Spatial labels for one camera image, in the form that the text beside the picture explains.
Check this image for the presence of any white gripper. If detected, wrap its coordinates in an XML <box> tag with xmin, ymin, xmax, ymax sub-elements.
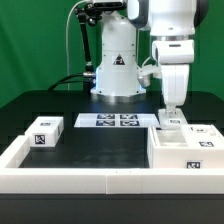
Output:
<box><xmin>152</xmin><ymin>40</ymin><xmax>194</xmax><ymax>116</ymax></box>

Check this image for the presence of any white cabinet body box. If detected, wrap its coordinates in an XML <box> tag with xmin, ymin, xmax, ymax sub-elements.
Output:
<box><xmin>147</xmin><ymin>126</ymin><xmax>224</xmax><ymax>169</ymax></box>

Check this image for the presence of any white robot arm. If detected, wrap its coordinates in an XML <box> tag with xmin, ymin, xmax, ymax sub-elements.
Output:
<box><xmin>90</xmin><ymin>0</ymin><xmax>209</xmax><ymax>116</ymax></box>

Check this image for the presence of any white cabinet top block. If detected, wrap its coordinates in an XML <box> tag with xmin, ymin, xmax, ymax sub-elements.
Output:
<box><xmin>25</xmin><ymin>116</ymin><xmax>64</xmax><ymax>147</ymax></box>

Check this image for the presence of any white U-shaped workspace fence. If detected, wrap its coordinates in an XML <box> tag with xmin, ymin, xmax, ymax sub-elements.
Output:
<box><xmin>0</xmin><ymin>135</ymin><xmax>224</xmax><ymax>194</ymax></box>

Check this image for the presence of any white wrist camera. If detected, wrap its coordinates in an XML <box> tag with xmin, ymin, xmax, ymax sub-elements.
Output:
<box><xmin>137</xmin><ymin>65</ymin><xmax>161</xmax><ymax>88</ymax></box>

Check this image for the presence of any white marker base plate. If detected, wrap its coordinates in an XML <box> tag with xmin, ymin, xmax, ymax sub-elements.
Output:
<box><xmin>74</xmin><ymin>113</ymin><xmax>159</xmax><ymax>128</ymax></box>

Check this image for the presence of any black cable bundle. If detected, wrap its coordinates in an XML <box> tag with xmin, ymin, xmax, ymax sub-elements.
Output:
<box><xmin>46</xmin><ymin>73</ymin><xmax>96</xmax><ymax>93</ymax></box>

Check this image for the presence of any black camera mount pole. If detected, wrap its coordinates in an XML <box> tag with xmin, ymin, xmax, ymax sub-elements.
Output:
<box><xmin>75</xmin><ymin>0</ymin><xmax>126</xmax><ymax>92</ymax></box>

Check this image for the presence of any white cable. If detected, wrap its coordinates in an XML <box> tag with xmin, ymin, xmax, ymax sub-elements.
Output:
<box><xmin>65</xmin><ymin>0</ymin><xmax>88</xmax><ymax>92</ymax></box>

